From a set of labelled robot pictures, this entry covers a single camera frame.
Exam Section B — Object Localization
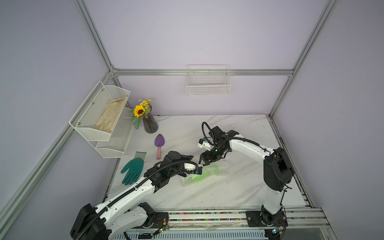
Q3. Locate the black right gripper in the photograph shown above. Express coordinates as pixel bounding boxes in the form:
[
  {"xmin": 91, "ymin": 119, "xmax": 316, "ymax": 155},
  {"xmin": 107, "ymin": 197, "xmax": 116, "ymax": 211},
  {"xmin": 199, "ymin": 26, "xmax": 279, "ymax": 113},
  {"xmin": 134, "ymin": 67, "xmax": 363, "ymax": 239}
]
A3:
[{"xmin": 198, "ymin": 144, "xmax": 228, "ymax": 167}]

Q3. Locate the green plastic wine glass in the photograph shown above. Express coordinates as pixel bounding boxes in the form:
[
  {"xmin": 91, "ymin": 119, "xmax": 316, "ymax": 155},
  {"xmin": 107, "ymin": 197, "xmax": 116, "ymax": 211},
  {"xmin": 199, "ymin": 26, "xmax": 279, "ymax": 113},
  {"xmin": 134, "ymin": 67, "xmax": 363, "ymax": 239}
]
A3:
[{"xmin": 184, "ymin": 168, "xmax": 223, "ymax": 185}]

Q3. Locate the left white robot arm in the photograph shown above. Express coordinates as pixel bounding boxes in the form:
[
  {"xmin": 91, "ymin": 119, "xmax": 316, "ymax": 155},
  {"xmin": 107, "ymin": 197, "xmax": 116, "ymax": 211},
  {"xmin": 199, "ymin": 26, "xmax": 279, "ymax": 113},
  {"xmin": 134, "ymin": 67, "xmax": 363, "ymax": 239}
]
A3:
[{"xmin": 70, "ymin": 151, "xmax": 203, "ymax": 240}]

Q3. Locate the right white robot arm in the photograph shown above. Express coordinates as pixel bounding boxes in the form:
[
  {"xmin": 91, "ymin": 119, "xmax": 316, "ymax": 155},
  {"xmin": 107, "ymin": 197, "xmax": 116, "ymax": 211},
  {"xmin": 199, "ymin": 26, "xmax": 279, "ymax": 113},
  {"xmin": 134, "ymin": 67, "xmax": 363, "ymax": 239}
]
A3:
[{"xmin": 198, "ymin": 126, "xmax": 295, "ymax": 226}]

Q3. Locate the green white garden glove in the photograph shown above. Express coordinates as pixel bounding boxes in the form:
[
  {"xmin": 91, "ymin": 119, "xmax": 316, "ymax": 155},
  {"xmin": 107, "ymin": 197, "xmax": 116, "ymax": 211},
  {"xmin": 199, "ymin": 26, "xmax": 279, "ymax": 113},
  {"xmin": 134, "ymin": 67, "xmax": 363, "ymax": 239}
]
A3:
[{"xmin": 121, "ymin": 152, "xmax": 147, "ymax": 186}]

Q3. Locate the ribbed smoky glass vase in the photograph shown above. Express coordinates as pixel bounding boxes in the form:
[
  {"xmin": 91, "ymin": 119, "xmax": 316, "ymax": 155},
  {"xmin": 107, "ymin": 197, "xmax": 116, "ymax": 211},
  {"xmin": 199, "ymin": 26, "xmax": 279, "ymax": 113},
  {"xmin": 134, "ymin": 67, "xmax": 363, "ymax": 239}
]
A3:
[{"xmin": 143, "ymin": 105, "xmax": 159, "ymax": 134}]

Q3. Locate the lower white mesh basket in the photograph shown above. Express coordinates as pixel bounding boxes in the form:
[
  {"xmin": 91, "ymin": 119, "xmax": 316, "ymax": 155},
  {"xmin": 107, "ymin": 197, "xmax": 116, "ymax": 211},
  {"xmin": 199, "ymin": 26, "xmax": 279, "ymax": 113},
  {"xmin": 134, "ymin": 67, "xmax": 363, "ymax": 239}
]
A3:
[{"xmin": 95, "ymin": 108, "xmax": 134, "ymax": 159}]

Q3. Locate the yellow sunflower bouquet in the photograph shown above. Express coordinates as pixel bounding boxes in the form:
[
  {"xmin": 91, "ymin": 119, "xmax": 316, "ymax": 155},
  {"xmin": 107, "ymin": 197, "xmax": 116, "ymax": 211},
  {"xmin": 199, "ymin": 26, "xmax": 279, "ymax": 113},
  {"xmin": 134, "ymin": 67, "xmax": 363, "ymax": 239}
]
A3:
[{"xmin": 131, "ymin": 98, "xmax": 152, "ymax": 130}]

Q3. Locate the beige cloth in basket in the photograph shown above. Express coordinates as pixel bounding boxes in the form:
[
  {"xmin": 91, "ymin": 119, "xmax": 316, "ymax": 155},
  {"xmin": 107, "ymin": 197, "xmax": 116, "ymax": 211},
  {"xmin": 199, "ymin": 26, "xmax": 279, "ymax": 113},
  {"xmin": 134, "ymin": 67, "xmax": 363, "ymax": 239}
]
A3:
[{"xmin": 94, "ymin": 97, "xmax": 128, "ymax": 134}]

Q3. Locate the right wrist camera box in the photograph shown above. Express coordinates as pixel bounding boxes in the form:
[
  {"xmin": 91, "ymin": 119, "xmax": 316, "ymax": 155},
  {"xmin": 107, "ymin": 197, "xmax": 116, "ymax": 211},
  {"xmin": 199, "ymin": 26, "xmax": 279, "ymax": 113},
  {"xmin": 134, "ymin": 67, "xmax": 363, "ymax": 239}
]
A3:
[{"xmin": 198, "ymin": 138, "xmax": 213, "ymax": 151}]

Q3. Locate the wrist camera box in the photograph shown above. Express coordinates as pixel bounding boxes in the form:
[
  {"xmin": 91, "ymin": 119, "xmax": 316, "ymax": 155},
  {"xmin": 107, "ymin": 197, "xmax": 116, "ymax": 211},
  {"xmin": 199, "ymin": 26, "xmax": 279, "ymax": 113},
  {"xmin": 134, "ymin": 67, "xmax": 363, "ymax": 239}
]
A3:
[
  {"xmin": 198, "ymin": 138, "xmax": 213, "ymax": 151},
  {"xmin": 182, "ymin": 163, "xmax": 203, "ymax": 175}
]

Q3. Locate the purple trowel pink handle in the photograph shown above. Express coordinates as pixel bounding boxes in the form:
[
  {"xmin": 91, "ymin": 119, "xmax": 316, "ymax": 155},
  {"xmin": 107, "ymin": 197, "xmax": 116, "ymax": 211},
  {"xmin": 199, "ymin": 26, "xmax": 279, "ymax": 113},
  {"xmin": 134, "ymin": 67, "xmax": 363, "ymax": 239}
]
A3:
[{"xmin": 155, "ymin": 134, "xmax": 165, "ymax": 160}]

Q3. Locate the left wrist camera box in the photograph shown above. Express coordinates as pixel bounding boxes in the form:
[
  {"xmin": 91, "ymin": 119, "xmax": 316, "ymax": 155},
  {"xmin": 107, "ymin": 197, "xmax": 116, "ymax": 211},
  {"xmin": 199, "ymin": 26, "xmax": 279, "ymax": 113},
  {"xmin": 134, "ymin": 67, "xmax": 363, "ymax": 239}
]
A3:
[{"xmin": 182, "ymin": 163, "xmax": 203, "ymax": 175}]

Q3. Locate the white wire back basket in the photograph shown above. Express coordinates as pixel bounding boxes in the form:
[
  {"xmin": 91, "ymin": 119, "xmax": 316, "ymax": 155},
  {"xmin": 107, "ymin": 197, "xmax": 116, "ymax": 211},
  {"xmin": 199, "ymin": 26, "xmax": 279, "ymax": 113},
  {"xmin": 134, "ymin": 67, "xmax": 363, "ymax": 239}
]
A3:
[{"xmin": 185, "ymin": 64, "xmax": 232, "ymax": 97}]

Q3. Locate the white mesh wall basket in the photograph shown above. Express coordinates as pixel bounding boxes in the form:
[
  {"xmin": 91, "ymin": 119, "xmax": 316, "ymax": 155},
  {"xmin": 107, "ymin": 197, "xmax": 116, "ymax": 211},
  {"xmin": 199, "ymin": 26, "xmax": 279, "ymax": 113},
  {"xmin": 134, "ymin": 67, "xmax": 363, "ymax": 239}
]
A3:
[{"xmin": 69, "ymin": 82, "xmax": 131, "ymax": 142}]

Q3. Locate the horizontal aluminium back rail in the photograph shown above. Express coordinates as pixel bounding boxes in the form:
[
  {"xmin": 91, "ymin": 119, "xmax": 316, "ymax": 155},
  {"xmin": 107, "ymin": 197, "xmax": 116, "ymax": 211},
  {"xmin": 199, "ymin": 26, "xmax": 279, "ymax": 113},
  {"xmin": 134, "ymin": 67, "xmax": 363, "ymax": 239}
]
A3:
[{"xmin": 113, "ymin": 69, "xmax": 295, "ymax": 76}]

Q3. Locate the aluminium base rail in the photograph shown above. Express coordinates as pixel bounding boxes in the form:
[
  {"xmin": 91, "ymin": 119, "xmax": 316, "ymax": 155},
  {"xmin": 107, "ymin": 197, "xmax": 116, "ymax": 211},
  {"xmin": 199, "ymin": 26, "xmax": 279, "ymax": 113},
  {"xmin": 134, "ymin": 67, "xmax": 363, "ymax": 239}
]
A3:
[{"xmin": 107, "ymin": 207, "xmax": 337, "ymax": 240}]

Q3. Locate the right aluminium frame post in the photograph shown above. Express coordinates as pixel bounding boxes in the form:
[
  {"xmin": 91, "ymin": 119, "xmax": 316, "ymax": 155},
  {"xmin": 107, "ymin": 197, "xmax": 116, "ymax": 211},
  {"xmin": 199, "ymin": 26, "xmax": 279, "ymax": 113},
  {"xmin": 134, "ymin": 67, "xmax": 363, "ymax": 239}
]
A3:
[{"xmin": 269, "ymin": 0, "xmax": 339, "ymax": 119}]

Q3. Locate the aluminium frame post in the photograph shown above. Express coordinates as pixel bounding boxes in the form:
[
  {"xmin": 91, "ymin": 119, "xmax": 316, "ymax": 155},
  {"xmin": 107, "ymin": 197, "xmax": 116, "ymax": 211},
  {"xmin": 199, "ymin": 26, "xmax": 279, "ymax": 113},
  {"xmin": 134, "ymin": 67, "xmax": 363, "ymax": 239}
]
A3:
[
  {"xmin": 74, "ymin": 0, "xmax": 114, "ymax": 72},
  {"xmin": 269, "ymin": 0, "xmax": 339, "ymax": 119}
]

